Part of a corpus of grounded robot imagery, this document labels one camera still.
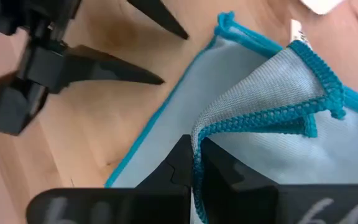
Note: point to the light blue teal-edged towel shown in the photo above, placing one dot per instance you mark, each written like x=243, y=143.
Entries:
x=259, y=93

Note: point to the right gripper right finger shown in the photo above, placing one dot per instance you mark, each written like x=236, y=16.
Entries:
x=244, y=202

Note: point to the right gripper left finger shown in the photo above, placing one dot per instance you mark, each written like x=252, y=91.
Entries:
x=135, y=205

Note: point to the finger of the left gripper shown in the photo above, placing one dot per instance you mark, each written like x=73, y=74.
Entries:
x=104, y=68
x=157, y=14

